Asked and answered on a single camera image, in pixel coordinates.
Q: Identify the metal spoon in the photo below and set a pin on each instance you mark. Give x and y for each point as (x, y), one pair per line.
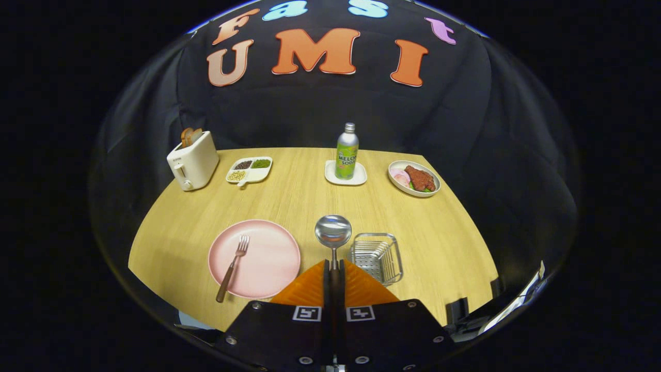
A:
(333, 231)

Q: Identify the pile of dark beans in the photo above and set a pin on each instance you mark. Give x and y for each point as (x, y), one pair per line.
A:
(242, 165)

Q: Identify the pile of green beans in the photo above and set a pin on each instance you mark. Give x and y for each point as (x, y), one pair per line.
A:
(261, 163)

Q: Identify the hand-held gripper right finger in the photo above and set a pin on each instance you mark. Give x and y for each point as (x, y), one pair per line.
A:
(387, 330)

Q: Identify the brown toast slices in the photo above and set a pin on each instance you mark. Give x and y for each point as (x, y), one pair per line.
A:
(189, 136)

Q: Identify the white square coaster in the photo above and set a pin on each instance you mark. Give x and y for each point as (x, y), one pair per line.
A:
(330, 175)

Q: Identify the pile of yellow beans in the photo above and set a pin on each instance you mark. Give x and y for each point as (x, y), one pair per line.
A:
(237, 175)

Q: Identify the white divided tray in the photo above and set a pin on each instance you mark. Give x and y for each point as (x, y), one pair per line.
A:
(257, 174)

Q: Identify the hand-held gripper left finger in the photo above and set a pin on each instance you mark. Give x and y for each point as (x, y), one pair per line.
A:
(279, 330)

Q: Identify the metal fork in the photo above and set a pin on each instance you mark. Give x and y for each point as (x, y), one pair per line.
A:
(241, 245)

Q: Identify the cream toaster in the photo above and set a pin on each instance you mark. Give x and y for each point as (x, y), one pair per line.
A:
(196, 163)

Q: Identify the white food bowl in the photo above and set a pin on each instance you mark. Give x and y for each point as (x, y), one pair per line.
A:
(408, 190)

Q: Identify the green soda bottle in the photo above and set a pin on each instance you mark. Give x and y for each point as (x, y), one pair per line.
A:
(347, 155)

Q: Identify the pink plate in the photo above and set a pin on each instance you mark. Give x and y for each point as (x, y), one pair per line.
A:
(268, 258)

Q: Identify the red meat piece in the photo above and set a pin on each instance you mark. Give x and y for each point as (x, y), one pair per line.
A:
(419, 178)

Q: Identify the pink ham slices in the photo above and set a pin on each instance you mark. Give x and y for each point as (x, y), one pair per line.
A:
(399, 177)

